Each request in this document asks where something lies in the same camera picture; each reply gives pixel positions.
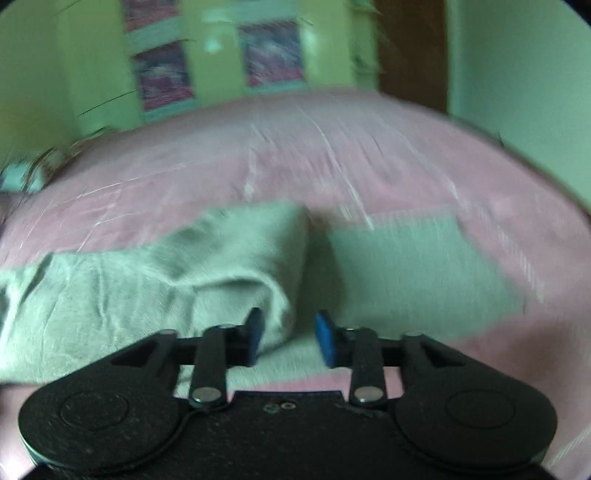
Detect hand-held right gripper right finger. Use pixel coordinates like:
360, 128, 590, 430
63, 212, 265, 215
314, 311, 468, 410

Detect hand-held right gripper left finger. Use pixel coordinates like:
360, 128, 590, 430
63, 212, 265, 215
108, 307, 265, 410

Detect grey-green pants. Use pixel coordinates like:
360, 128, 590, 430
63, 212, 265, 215
0, 200, 526, 393

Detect pink checked bed sheet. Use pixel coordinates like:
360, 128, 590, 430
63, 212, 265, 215
0, 88, 591, 480

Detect white glossy wardrobe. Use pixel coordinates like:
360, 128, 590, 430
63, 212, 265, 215
55, 0, 380, 136

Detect brown wooden door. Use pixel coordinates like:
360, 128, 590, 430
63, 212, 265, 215
376, 0, 450, 114

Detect wall poster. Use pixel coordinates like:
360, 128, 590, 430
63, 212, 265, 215
121, 0, 180, 32
133, 41, 194, 112
237, 20, 306, 89

